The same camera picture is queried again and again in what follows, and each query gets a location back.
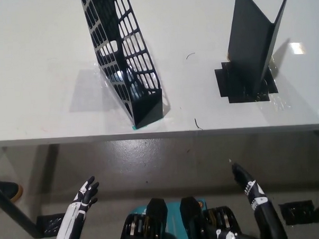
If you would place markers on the black mesh file shelf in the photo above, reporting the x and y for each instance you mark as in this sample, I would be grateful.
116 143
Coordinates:
148 109

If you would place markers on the black tape patch on table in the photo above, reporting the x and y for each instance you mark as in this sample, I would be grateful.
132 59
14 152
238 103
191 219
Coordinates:
226 84

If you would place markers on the teal tape strip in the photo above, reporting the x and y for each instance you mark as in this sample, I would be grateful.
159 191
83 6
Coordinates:
135 128

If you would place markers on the black shoe tan sole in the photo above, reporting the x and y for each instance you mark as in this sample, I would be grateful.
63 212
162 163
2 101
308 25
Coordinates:
9 189

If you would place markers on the robot body black teal blocks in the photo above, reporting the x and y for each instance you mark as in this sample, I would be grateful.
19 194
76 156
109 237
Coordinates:
158 225

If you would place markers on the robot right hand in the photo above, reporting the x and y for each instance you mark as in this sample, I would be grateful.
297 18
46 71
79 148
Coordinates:
251 189

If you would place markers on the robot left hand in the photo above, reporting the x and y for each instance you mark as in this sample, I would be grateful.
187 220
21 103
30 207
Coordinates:
84 197

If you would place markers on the black metal table leg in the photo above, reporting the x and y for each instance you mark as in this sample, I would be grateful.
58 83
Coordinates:
21 218

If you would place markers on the short dark thread scrap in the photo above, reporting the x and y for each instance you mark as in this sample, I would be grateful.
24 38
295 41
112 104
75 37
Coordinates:
196 123

